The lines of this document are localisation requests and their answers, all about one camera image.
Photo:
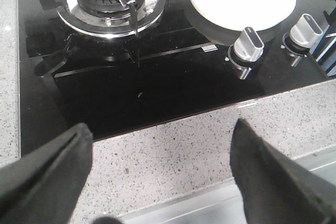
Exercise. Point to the black glass cooktop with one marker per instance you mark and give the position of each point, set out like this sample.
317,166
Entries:
174,70

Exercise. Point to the silver stove knob right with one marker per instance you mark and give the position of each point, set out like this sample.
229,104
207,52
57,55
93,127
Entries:
306,32

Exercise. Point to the silver stove knob left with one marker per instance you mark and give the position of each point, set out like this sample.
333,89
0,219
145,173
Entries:
247,48

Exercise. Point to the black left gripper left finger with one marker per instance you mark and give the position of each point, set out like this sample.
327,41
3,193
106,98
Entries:
44,186

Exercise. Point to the black gas burner left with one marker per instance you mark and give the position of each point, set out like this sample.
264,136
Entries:
107,6

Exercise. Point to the black pan support left burner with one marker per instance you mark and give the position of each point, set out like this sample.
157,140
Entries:
108,26

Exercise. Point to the silver stove knob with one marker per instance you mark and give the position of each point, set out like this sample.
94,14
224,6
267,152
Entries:
306,32
247,48

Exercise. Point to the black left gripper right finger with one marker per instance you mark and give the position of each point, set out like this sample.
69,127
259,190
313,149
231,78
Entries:
274,188

